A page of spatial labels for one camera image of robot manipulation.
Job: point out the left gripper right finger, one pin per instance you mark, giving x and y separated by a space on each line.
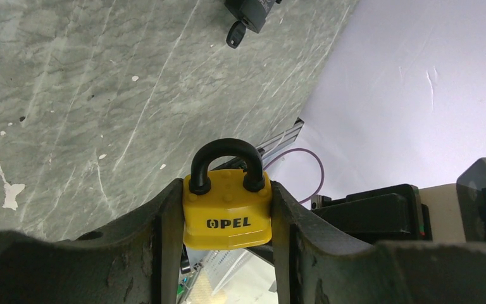
317 263

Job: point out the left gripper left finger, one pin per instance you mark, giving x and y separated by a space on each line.
133 259

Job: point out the small yellow padlock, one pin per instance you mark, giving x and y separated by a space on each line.
227 197

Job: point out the black head key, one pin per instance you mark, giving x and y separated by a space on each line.
236 34

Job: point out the black padlock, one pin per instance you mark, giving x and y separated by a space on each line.
252 13

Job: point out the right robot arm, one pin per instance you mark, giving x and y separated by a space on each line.
447 213

